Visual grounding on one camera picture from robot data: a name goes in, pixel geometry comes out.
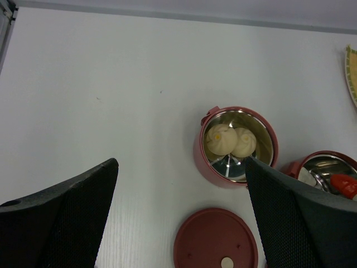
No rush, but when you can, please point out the left aluminium frame post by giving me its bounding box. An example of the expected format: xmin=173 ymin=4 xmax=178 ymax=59
xmin=0 ymin=0 xmax=18 ymax=70

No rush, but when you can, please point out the round bun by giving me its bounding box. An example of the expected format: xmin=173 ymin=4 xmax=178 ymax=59
xmin=206 ymin=124 xmax=238 ymax=156
xmin=231 ymin=128 xmax=257 ymax=158

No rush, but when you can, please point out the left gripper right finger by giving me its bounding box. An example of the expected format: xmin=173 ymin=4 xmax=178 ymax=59
xmin=245 ymin=157 xmax=356 ymax=267

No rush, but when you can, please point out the left red lid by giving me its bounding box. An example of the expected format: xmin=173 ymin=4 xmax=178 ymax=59
xmin=173 ymin=208 xmax=258 ymax=267

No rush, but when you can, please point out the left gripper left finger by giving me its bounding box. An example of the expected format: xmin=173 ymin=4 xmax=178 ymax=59
xmin=1 ymin=158 xmax=118 ymax=267

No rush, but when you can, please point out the red steel bowl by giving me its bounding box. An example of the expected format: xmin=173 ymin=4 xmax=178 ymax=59
xmin=280 ymin=151 xmax=356 ymax=197
xmin=193 ymin=106 xmax=279 ymax=188

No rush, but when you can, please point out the yellow bamboo mat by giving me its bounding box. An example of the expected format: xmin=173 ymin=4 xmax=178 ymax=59
xmin=344 ymin=45 xmax=357 ymax=106

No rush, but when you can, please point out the red salmon nigiri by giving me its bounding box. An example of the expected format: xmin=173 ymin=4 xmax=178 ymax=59
xmin=330 ymin=174 xmax=356 ymax=201

